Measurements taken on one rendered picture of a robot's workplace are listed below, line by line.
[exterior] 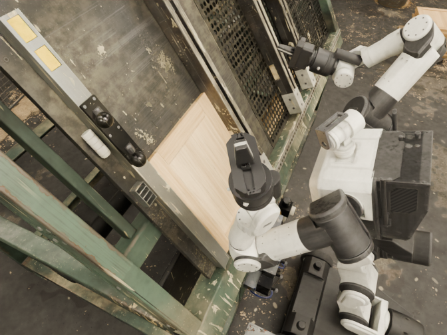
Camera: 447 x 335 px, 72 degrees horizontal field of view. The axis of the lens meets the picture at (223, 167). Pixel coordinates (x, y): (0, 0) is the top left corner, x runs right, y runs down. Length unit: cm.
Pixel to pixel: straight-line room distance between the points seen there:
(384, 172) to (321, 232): 23
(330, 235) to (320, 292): 118
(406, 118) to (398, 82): 236
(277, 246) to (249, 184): 37
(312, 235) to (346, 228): 8
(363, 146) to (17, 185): 86
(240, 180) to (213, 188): 60
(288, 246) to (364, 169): 29
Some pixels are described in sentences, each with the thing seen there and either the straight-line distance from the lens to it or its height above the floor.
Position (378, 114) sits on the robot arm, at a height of 135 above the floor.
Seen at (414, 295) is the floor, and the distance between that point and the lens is 240.
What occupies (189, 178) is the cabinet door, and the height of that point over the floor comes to 117.
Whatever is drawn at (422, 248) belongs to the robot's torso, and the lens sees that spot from 120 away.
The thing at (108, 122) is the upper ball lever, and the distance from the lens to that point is 71.
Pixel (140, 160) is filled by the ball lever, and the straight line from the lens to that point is 75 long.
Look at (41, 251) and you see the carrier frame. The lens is 152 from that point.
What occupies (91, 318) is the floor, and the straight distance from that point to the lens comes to 220.
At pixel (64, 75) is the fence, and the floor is 158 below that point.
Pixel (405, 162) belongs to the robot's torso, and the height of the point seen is 140.
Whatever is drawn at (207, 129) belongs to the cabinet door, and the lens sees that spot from 113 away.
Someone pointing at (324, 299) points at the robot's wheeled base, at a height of 17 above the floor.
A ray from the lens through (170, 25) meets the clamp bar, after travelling 108.
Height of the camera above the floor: 200
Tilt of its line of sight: 51 degrees down
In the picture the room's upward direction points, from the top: straight up
